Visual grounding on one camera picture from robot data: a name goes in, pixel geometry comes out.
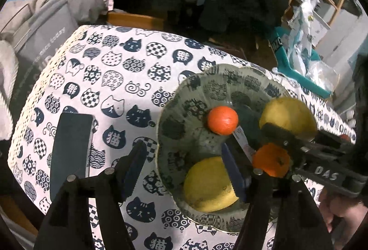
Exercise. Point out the grey laundry bag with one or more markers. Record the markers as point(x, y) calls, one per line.
point(43, 37)

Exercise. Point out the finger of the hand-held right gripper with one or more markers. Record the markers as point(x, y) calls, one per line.
point(284, 135)
point(243, 142)

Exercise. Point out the cat print tablecloth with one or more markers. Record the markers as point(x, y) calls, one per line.
point(115, 66)

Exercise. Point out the teal plastic crate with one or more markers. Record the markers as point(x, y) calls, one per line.
point(284, 66)

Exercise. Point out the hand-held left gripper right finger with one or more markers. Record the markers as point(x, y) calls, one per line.
point(234, 175)

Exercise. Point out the clear plastic bag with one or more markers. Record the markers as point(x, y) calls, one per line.
point(322, 74)

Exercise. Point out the yellow lemon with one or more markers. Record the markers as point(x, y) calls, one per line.
point(207, 184)
point(287, 115)

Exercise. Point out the green glass bowl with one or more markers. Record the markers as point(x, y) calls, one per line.
point(184, 123)

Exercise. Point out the person's right hand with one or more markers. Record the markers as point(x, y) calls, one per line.
point(333, 207)

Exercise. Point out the small tangerine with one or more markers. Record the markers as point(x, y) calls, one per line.
point(222, 120)

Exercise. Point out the black smartphone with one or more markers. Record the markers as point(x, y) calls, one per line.
point(72, 149)

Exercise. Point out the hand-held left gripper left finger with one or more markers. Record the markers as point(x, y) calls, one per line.
point(132, 169)

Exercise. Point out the grey clothes pile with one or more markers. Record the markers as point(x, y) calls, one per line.
point(83, 0)

